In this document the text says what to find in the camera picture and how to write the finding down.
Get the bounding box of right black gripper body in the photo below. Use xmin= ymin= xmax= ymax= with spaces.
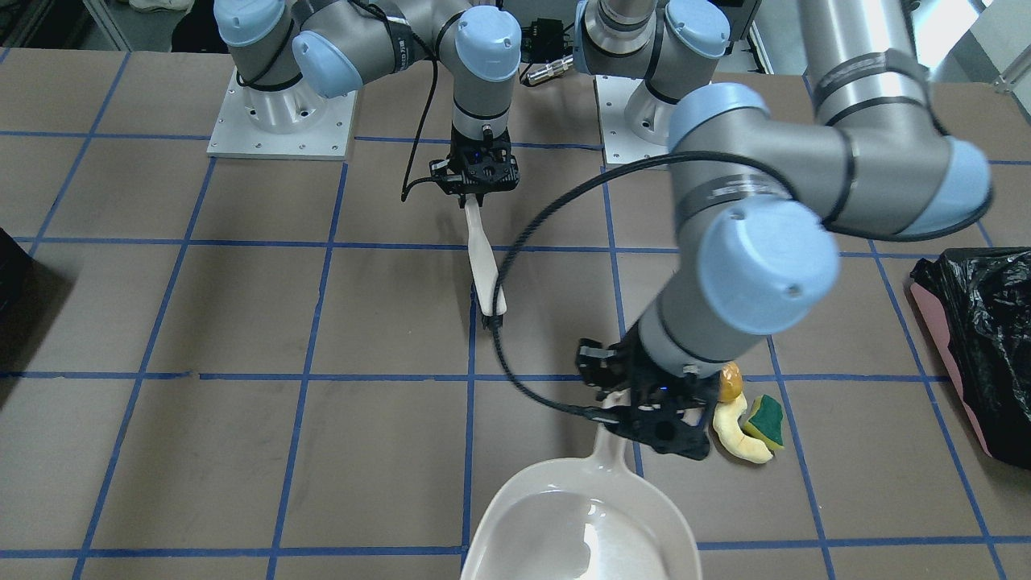
xmin=430 ymin=129 xmax=520 ymax=202

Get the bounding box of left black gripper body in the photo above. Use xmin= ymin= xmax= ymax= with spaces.
xmin=575 ymin=328 xmax=719 ymax=460

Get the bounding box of pale yellow curved toy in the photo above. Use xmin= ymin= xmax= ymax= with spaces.
xmin=712 ymin=394 xmax=773 ymax=465

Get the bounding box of brown potato toy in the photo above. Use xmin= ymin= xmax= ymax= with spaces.
xmin=718 ymin=361 xmax=744 ymax=404

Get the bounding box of white hand brush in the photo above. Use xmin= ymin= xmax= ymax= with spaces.
xmin=464 ymin=201 xmax=507 ymax=319

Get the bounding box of white plastic dustpan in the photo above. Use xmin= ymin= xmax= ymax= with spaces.
xmin=461 ymin=425 xmax=703 ymax=579

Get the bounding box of green yellow sponge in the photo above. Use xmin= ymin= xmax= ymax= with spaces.
xmin=743 ymin=394 xmax=785 ymax=451

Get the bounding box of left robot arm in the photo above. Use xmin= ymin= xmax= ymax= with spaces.
xmin=578 ymin=1 xmax=993 ymax=460

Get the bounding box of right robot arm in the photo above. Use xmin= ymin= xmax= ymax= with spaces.
xmin=213 ymin=1 xmax=522 ymax=203

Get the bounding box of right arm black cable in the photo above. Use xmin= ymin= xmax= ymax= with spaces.
xmin=354 ymin=0 xmax=452 ymax=204

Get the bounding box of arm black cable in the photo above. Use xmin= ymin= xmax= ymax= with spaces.
xmin=354 ymin=0 xmax=452 ymax=204
xmin=483 ymin=151 xmax=806 ymax=424

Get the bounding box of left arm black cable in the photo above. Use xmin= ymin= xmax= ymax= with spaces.
xmin=483 ymin=151 xmax=806 ymax=424

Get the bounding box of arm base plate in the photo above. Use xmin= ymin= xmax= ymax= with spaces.
xmin=595 ymin=76 xmax=675 ymax=168
xmin=206 ymin=70 xmax=358 ymax=161

